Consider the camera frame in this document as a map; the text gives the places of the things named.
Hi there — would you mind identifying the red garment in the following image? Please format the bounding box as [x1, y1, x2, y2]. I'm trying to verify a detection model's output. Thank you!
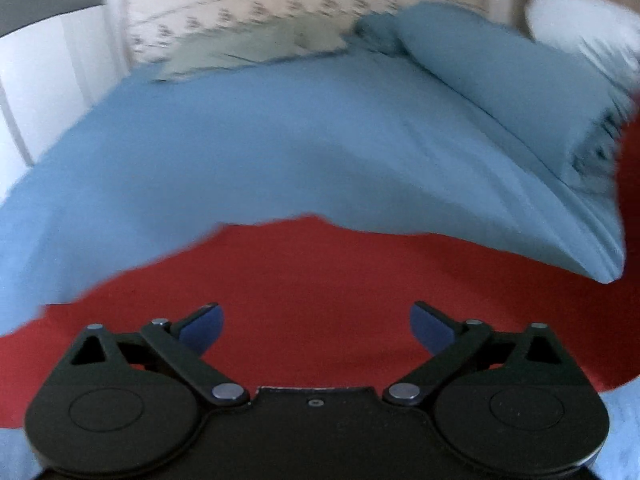
[1, 139, 639, 430]

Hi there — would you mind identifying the blue bed cover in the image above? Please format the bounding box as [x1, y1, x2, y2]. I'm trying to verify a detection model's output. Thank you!
[0, 49, 626, 480]

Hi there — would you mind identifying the teal bolster pillow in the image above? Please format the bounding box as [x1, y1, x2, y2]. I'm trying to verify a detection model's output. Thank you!
[354, 1, 637, 195]

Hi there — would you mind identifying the grey-green folded cloth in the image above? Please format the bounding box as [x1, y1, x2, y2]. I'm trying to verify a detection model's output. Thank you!
[155, 14, 347, 82]

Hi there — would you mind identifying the white wardrobe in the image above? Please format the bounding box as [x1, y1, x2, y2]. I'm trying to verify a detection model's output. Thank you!
[1, 0, 128, 166]

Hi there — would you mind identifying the white pillow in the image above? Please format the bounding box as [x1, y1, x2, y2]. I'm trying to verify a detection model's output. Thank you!
[525, 0, 639, 90]

